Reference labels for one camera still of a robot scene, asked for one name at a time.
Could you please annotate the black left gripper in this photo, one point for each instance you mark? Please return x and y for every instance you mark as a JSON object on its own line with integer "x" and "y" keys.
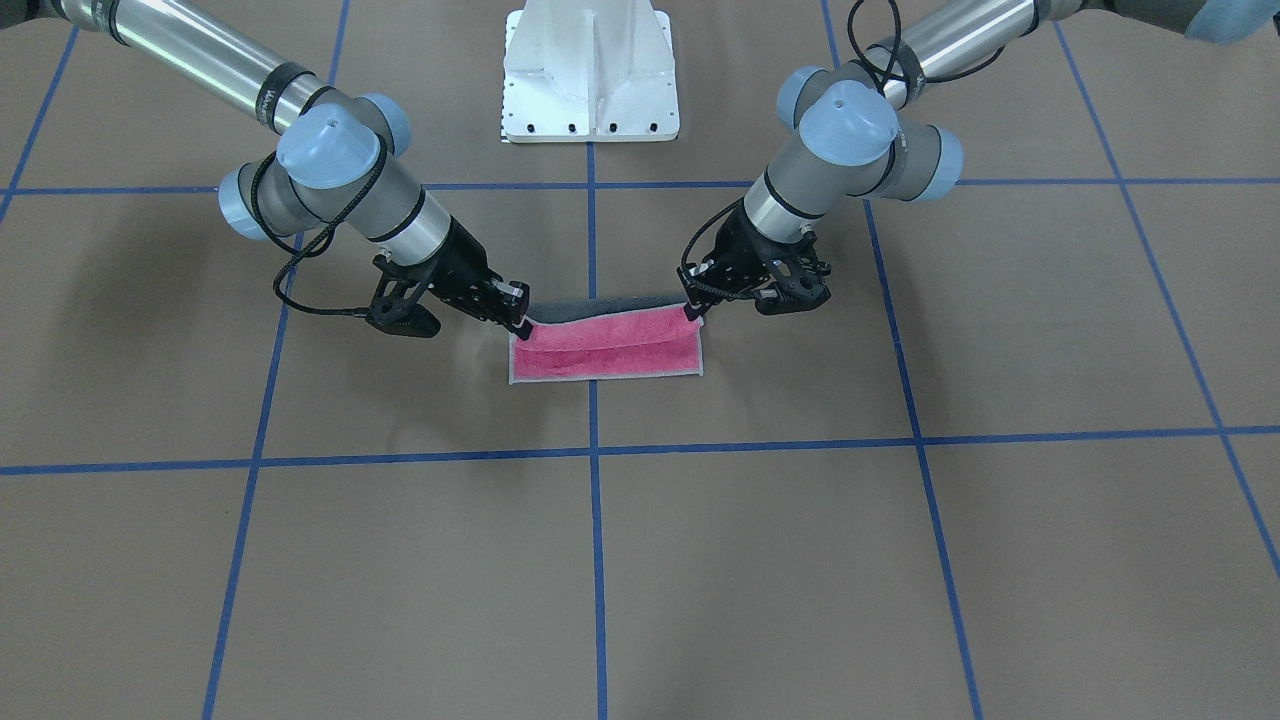
{"x": 738, "y": 243}

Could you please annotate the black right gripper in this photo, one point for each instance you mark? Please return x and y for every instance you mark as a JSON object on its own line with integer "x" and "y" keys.
{"x": 461, "y": 256}

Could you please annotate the pink and grey towel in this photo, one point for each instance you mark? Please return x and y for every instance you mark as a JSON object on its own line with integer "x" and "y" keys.
{"x": 607, "y": 339}

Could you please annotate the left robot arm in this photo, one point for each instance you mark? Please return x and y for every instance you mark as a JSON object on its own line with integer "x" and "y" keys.
{"x": 848, "y": 138}

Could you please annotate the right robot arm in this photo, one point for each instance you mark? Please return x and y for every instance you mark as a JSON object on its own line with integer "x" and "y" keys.
{"x": 337, "y": 162}

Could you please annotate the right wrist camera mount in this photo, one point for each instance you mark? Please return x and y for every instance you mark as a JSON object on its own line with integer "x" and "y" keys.
{"x": 395, "y": 308}

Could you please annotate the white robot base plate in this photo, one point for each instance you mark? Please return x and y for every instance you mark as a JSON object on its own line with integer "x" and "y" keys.
{"x": 589, "y": 72}

